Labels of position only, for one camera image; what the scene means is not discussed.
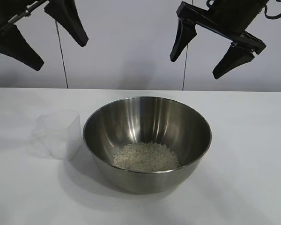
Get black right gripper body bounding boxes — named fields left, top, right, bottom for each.
left=176, top=0, right=267, bottom=55

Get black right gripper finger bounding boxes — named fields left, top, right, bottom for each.
left=169, top=17, right=198, bottom=62
left=212, top=45, right=255, bottom=80

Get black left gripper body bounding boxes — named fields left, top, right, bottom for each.
left=0, top=0, right=50, bottom=43

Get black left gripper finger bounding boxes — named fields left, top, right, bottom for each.
left=44, top=0, right=89, bottom=48
left=0, top=24, right=45, bottom=72

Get transparent plastic measuring cup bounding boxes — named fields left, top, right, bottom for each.
left=32, top=109, right=82, bottom=161

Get stainless steel mixing bowl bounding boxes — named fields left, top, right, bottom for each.
left=83, top=96, right=213, bottom=195

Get white rice grains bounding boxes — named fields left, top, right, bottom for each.
left=113, top=142, right=180, bottom=171

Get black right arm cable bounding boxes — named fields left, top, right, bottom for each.
left=264, top=0, right=281, bottom=19

